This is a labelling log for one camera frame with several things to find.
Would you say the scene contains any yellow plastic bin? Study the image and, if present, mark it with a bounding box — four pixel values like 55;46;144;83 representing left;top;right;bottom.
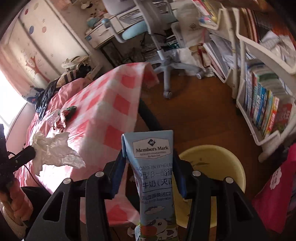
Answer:
172;145;246;228

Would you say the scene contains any pink bed duvet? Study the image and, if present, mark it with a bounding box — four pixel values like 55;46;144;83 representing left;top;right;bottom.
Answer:
27;78;92;133

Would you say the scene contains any white book shelf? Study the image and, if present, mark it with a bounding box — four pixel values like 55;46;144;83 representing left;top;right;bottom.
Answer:
194;1;295;162

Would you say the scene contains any white desk with drawers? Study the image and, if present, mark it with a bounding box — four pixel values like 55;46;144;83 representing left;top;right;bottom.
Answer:
85;14;149;49

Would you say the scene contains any green plush toy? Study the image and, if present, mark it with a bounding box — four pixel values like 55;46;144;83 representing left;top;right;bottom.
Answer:
60;106;77;122

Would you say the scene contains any red white checkered tablecloth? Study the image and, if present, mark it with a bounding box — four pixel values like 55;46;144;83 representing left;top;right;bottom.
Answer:
14;62;160;227

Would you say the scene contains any striped tan pillow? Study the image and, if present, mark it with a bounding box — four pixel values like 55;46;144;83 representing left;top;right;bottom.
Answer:
56;70;81;88

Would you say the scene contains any clear plastic bottle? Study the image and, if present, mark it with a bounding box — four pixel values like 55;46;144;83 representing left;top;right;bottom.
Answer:
46;109;66;132

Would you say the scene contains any white tissue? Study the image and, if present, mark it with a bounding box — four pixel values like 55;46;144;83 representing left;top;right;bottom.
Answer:
31;132;85;176

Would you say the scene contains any grey blue office chair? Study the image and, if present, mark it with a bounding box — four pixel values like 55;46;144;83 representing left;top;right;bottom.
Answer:
102;1;204;99

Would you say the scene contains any white tote bag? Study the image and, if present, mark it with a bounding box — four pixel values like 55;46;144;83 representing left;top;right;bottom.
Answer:
61;55;89;69

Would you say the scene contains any black plastic bag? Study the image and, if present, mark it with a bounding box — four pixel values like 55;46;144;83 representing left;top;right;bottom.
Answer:
35;79;58;121

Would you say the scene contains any red shopping bag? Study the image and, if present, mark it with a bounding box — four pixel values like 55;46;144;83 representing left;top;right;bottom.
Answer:
252;144;295;233

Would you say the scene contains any white decorated wardrobe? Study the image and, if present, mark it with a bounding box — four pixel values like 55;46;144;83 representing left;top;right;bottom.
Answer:
1;1;88;95

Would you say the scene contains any blue milk carton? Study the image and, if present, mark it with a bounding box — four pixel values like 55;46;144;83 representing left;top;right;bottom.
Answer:
122;130;179;240

